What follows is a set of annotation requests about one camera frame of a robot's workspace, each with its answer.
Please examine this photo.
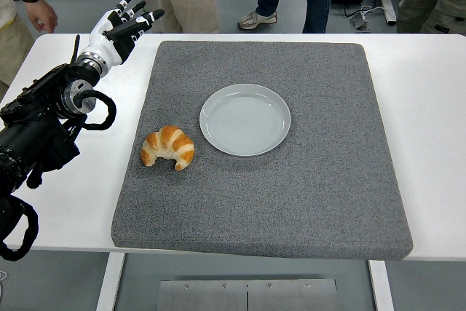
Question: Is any light grey round plate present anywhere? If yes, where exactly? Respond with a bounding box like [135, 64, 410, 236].
[199, 83, 292, 158]

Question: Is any grey felt mat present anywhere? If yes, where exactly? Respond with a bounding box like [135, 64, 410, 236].
[110, 40, 414, 261]

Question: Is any person's hand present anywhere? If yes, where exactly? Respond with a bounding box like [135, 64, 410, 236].
[25, 0, 59, 34]

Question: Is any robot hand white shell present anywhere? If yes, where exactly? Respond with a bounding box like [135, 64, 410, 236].
[79, 0, 165, 69]

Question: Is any grey power adapter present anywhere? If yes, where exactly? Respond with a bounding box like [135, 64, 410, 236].
[349, 15, 371, 31]

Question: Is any golden croissant bread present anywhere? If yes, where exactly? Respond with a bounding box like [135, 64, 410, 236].
[140, 125, 196, 171]

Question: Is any grey metal plate with screws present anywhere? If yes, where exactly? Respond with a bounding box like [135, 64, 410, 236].
[159, 278, 338, 311]

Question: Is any white table leg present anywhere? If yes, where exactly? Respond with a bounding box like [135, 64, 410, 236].
[95, 252, 127, 311]
[367, 259, 395, 311]

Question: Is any white cable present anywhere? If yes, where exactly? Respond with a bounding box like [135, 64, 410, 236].
[344, 4, 386, 20]

